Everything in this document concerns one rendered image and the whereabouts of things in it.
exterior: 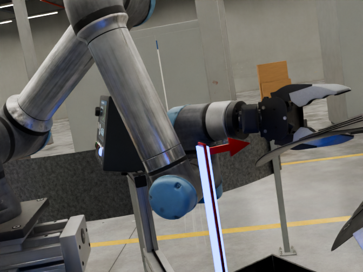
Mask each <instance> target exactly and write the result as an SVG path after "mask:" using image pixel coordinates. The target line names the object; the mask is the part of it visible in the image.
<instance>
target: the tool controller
mask: <svg viewBox="0 0 363 272"><path fill-rule="evenodd" d="M95 116H97V117H98V129H97V140H98V141H99V143H100V145H102V147H103V157H101V155H99V153H98V151H97V150H96V158H97V160H98V162H99V164H100V166H101V168H102V170H103V171H105V172H121V175H127V173H131V172H136V173H137V171H143V172H144V173H145V171H146V169H145V167H144V165H143V163H142V161H141V159H140V157H139V155H138V152H137V150H136V148H135V146H134V144H133V142H132V140H131V138H130V135H129V133H128V131H127V129H126V127H125V125H124V123H123V121H122V118H121V116H120V114H119V112H118V110H117V108H116V106H115V104H114V102H113V99H112V97H111V96H105V95H102V96H100V103H99V107H96V108H95ZM100 120H101V128H100V138H99V137H98V136H99V123H100Z"/></svg>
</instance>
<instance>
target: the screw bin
mask: <svg viewBox="0 0 363 272"><path fill-rule="evenodd" d="M233 272H316V271H314V270H311V269H308V268H306V267H304V266H301V265H299V264H296V263H294V262H292V261H289V260H287V259H284V258H282V257H280V256H277V255H274V254H271V255H269V256H267V257H264V258H262V259H260V260H257V261H255V262H253V263H251V264H249V265H247V266H244V267H242V268H240V269H238V270H236V271H233Z"/></svg>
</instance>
